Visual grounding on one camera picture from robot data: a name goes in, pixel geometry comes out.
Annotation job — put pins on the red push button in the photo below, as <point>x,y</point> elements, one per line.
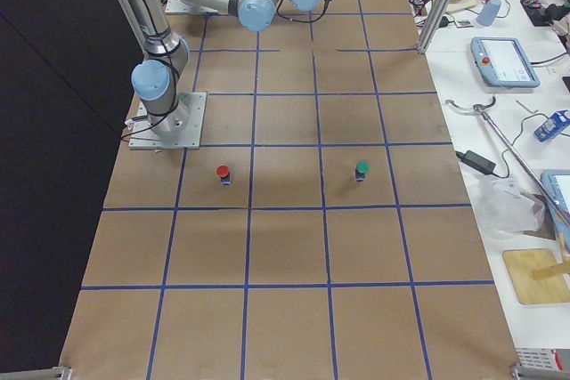
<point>224,174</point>

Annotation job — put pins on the green push button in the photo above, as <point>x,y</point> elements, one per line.
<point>361,170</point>

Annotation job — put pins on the brown paper table cover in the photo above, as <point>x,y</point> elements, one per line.
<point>295,270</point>

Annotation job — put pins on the black power adapter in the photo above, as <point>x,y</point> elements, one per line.
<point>476,162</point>

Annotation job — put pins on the metal grabber stick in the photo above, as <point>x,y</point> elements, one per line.
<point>482,110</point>

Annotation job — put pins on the clear plastic bag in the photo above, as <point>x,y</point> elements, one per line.
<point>504,210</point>

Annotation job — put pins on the blue teach pendant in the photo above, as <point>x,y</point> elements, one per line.
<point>556,183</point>
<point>502,62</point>

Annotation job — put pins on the beige tray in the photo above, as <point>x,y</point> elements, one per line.
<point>458,5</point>

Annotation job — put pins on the blue plastic cup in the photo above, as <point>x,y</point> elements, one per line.
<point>489,13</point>

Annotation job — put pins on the wooden cutting board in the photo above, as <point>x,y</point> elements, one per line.
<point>537,277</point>

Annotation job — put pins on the blue carton box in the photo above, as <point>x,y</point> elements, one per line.
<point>554,125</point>

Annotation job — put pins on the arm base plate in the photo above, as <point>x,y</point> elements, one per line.
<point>181,7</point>
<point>182,128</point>

